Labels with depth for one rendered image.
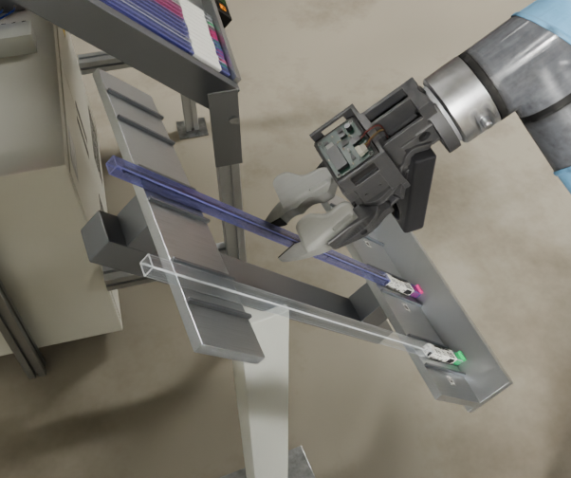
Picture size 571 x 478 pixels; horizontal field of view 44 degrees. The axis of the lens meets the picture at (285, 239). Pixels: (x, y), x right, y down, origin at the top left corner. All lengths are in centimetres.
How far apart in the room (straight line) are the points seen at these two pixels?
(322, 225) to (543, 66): 25
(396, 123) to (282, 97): 167
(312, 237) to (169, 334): 111
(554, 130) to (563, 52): 7
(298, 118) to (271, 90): 16
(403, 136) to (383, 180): 5
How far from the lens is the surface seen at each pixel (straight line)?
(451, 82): 68
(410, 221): 76
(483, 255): 196
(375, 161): 65
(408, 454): 164
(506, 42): 69
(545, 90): 69
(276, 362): 89
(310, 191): 74
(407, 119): 69
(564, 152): 71
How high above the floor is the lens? 151
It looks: 51 degrees down
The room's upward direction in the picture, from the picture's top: straight up
